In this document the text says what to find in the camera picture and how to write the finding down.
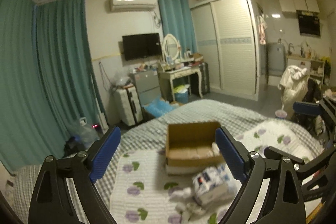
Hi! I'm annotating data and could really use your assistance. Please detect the white socks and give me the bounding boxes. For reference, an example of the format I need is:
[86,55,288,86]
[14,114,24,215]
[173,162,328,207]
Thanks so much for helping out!
[169,187,206,217]

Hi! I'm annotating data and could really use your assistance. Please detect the white clothes pile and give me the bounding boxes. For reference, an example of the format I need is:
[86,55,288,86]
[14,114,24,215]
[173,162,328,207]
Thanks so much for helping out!
[277,65,309,120]

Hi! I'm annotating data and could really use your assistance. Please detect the clear water jug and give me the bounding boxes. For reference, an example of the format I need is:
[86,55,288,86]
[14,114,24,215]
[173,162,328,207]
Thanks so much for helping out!
[68,117,99,149]

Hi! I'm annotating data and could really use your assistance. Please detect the grey washing machine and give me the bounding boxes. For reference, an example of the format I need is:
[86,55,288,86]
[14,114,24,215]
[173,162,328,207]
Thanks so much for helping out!
[267,43,286,77]

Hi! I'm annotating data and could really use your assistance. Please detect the white floral quilt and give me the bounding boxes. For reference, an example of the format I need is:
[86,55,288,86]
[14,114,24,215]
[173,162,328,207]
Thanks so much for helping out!
[109,118,325,224]

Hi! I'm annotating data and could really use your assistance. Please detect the black range hood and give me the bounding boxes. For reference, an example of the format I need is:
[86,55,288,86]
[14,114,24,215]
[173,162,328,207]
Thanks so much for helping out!
[297,11,321,37]

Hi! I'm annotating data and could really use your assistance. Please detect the white suitcase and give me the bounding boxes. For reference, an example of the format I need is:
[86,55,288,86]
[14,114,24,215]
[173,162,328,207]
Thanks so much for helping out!
[114,86,143,127]

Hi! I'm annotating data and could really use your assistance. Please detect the hanging pink clothes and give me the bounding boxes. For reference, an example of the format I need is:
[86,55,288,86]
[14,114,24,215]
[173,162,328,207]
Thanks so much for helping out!
[257,15,268,45]

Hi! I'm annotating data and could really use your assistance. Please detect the grey checkered bed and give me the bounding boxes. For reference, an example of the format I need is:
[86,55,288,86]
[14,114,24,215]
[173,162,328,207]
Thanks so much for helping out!
[10,98,325,224]

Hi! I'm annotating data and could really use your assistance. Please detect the brown cardboard box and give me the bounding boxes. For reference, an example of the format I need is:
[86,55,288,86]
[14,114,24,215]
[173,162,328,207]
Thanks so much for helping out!
[165,121,224,168]

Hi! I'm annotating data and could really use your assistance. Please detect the white sliding wardrobe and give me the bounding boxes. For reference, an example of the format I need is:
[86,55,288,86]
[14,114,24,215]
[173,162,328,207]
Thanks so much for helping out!
[191,0,261,101]

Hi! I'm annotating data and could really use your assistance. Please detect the blue bubble wrap bag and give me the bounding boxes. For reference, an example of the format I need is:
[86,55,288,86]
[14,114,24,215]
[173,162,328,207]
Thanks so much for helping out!
[142,98,179,118]

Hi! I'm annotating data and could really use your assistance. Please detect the large teal curtain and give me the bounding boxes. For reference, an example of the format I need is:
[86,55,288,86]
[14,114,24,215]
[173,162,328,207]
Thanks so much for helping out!
[1,0,104,172]

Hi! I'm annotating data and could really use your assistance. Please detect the blue waste basket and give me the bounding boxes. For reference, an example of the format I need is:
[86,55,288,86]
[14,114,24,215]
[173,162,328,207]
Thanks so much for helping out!
[174,88,189,104]

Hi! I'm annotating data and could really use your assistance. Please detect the grey mini fridge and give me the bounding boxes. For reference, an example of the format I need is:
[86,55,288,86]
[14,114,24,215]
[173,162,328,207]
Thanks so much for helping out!
[130,70,162,105]

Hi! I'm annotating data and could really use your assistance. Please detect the white dressing table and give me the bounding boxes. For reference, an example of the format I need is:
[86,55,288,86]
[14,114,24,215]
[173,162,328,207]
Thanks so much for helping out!
[158,65,203,101]

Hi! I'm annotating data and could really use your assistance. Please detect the oval vanity mirror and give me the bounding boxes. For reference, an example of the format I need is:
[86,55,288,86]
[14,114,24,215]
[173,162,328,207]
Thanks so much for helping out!
[162,34,181,64]

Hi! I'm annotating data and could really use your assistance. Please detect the narrow blue curtain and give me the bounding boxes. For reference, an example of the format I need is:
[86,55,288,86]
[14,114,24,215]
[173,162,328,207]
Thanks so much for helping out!
[158,0,197,53]

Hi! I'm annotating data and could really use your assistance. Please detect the white air conditioner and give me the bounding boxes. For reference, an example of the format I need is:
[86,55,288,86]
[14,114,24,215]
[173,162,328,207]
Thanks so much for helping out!
[110,0,157,12]

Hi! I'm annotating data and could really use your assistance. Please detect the white wall cabinets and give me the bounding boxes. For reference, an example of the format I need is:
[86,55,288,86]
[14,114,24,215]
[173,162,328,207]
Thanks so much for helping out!
[279,0,319,14]

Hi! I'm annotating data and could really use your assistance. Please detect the black wall television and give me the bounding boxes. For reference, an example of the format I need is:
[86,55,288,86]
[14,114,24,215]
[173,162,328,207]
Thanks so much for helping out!
[122,33,162,61]

